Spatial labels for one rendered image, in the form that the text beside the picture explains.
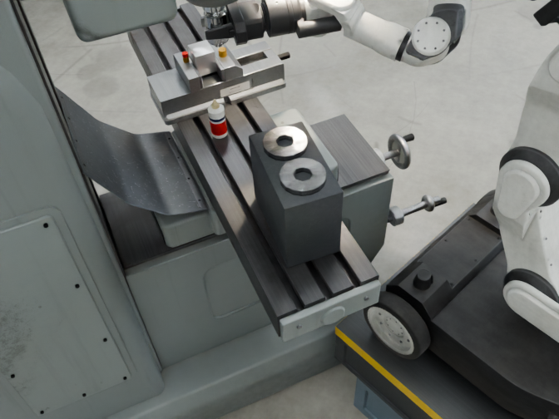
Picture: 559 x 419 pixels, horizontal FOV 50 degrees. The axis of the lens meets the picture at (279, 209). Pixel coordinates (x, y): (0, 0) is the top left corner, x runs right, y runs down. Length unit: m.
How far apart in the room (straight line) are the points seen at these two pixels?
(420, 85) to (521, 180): 1.97
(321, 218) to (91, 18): 0.55
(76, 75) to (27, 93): 2.40
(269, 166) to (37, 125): 0.43
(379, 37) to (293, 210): 0.44
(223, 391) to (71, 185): 0.95
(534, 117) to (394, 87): 1.97
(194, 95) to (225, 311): 0.68
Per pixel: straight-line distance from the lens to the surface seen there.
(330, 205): 1.15
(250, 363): 1.97
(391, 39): 1.33
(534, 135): 1.33
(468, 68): 3.42
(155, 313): 1.74
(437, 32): 1.30
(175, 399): 1.95
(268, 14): 1.35
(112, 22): 1.16
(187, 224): 1.51
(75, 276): 1.44
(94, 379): 1.79
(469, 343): 1.62
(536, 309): 1.57
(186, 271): 1.64
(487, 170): 2.85
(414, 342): 1.63
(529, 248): 1.52
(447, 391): 1.74
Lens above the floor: 1.95
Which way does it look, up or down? 49 degrees down
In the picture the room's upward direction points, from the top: 4 degrees counter-clockwise
